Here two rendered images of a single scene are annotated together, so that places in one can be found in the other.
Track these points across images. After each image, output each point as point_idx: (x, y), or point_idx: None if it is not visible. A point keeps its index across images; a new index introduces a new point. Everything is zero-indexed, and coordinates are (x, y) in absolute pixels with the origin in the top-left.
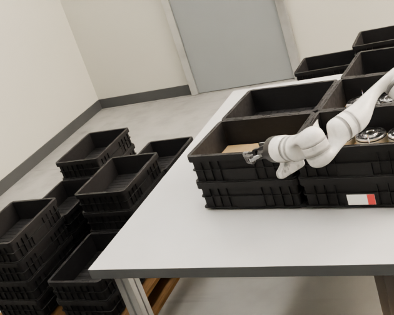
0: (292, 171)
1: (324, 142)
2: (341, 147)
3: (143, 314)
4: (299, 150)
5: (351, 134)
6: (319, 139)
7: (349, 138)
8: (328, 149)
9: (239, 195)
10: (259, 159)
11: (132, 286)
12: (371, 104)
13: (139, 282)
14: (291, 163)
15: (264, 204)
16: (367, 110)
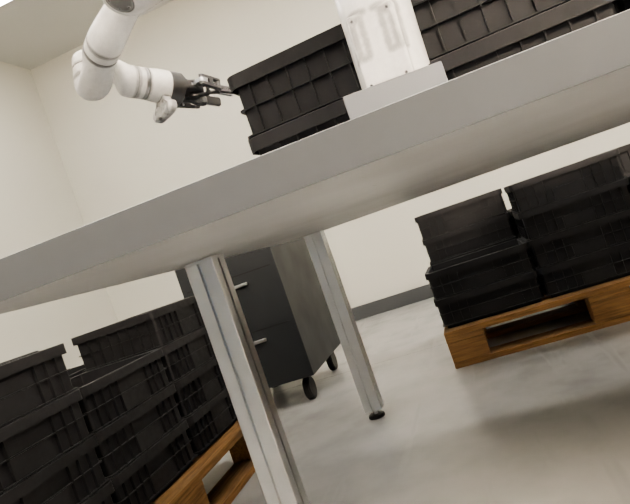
0: (159, 114)
1: (75, 68)
2: (83, 74)
3: (324, 294)
4: (115, 83)
5: (86, 56)
6: (72, 63)
7: (90, 62)
8: (76, 76)
9: None
10: (194, 104)
11: (313, 258)
12: (100, 14)
13: (326, 259)
14: (160, 104)
15: None
16: (94, 22)
